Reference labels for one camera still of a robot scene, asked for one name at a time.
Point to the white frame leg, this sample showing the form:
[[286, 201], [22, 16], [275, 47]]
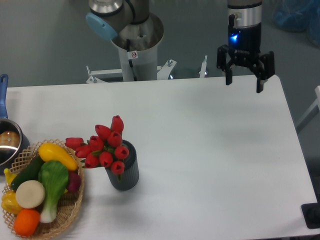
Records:
[[310, 113]]

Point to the black device at edge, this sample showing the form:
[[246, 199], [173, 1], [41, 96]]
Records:
[[311, 214]]

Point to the blue handled saucepan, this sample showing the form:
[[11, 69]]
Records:
[[12, 139]]

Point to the yellow banana tip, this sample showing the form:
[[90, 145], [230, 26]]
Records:
[[9, 176]]

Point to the yellow bell pepper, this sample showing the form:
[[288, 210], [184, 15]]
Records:
[[9, 202]]

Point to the white metal mounting frame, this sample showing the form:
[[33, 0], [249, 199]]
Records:
[[164, 72]]

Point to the red tulip bouquet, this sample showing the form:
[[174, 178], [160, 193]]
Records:
[[104, 149]]

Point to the green bok choy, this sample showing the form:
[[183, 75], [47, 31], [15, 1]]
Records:
[[54, 177]]

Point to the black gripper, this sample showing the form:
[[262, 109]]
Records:
[[243, 50]]

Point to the dark grey ribbed vase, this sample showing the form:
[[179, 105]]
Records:
[[129, 178]]

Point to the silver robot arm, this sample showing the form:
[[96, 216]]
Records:
[[136, 32]]

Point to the white round radish slice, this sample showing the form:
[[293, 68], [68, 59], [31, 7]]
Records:
[[30, 194]]

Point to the purple red onion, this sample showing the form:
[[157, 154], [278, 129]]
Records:
[[74, 182]]

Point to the blue plastic bag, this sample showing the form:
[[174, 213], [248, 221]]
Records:
[[299, 16]]

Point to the orange fruit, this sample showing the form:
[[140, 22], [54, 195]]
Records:
[[26, 222]]

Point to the dark green cucumber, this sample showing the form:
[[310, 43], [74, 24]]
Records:
[[30, 172]]

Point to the yellow squash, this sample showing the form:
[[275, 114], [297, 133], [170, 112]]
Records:
[[52, 152]]

